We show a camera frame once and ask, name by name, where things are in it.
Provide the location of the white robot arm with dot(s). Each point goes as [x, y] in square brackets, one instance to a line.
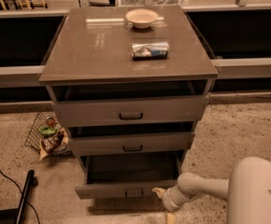
[247, 192]

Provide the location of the green snack bag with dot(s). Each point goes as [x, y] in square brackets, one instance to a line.
[47, 131]

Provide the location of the white bowl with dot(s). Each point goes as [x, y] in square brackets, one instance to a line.
[141, 18]

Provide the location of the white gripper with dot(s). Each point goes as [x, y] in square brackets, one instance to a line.
[167, 198]

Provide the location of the crushed silver blue can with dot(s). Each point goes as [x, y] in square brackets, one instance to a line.
[150, 51]

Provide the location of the grey middle drawer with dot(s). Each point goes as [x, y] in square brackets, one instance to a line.
[131, 138]

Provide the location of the wire basket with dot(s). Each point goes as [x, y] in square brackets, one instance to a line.
[34, 136]

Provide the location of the grey drawer cabinet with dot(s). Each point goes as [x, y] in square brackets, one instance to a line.
[95, 47]

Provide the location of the grey top drawer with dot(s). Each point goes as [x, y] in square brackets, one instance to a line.
[129, 103]

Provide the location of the grey bottom drawer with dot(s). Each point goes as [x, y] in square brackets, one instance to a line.
[131, 175]

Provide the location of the grey drawer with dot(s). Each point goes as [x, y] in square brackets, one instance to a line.
[131, 175]
[129, 103]
[131, 138]

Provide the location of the brown snack bag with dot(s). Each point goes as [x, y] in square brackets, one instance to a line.
[51, 145]

